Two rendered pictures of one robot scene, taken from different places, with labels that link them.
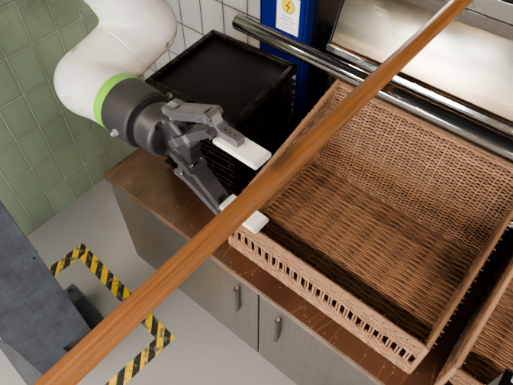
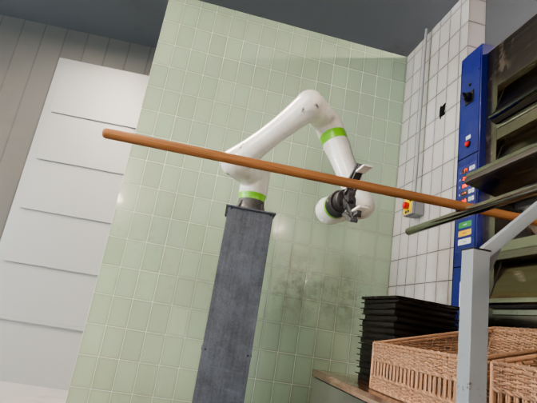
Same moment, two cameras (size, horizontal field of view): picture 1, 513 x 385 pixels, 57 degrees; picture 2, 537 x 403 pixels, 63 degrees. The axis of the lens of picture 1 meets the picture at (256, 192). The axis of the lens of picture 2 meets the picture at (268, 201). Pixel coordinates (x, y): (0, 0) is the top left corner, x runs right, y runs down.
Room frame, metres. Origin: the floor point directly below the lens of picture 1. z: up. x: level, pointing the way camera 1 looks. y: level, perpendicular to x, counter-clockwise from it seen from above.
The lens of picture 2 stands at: (-0.79, -0.65, 0.73)
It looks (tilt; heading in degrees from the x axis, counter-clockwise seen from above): 15 degrees up; 41
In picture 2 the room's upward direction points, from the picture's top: 9 degrees clockwise
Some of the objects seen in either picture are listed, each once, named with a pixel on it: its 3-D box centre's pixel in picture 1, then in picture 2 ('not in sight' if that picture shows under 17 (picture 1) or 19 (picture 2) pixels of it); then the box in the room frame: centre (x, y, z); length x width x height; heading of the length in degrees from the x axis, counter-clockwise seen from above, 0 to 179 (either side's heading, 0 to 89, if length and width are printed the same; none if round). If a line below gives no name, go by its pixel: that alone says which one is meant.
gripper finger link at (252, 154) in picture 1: (241, 147); (363, 169); (0.40, 0.02, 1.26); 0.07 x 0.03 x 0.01; 50
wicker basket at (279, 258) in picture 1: (370, 211); (486, 365); (0.69, -0.28, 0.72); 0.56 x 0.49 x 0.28; 50
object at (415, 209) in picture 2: not in sight; (413, 207); (1.45, 0.28, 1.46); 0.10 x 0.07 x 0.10; 51
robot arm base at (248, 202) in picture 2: not in sight; (249, 210); (0.67, 0.75, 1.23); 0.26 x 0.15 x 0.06; 47
